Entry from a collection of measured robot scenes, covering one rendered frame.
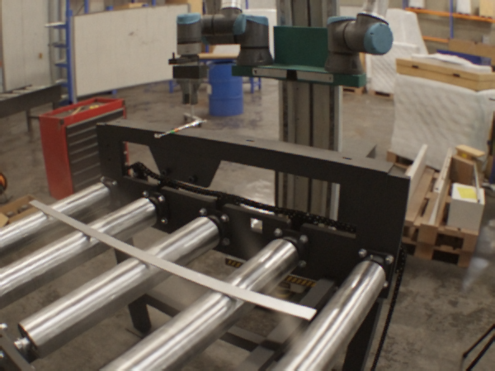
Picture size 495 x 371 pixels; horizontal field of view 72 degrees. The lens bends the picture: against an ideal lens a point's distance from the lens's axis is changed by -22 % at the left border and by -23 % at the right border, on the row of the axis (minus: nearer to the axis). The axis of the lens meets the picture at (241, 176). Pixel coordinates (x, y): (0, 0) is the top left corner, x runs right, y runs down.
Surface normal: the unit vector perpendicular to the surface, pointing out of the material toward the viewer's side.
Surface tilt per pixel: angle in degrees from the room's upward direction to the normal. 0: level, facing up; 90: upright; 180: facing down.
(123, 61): 90
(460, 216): 90
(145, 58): 90
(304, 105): 90
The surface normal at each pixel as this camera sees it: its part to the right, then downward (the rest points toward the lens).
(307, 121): -0.51, 0.32
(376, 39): 0.44, 0.39
